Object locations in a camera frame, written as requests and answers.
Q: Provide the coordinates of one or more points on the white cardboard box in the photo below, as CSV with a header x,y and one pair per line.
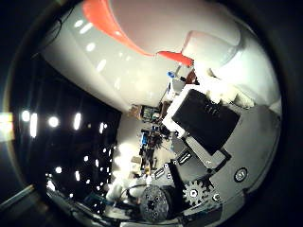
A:
x,y
176,87

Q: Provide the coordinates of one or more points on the dark bottle with blue tag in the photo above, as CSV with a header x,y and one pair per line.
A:
x,y
171,75

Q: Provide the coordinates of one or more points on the cluttered equipment rack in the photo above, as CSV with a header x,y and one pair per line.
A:
x,y
151,135

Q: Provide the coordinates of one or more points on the white spray bottle orange trigger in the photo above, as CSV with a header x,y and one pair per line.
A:
x,y
151,25

